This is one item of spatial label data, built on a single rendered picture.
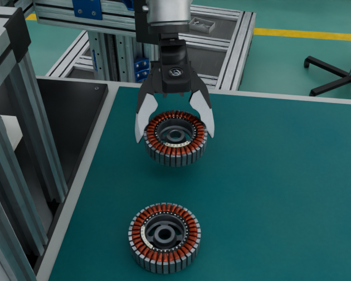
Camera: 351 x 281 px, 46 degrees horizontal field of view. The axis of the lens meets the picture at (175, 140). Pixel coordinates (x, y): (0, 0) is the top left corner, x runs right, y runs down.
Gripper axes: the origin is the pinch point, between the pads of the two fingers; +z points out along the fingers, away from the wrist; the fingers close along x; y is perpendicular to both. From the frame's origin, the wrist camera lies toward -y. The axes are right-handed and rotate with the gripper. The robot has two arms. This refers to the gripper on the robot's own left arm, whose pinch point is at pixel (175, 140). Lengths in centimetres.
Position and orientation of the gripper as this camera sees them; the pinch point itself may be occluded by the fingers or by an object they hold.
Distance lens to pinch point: 75.1
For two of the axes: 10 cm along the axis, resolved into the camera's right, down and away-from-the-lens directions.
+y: -0.8, -2.5, 9.6
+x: -10.0, 0.7, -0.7
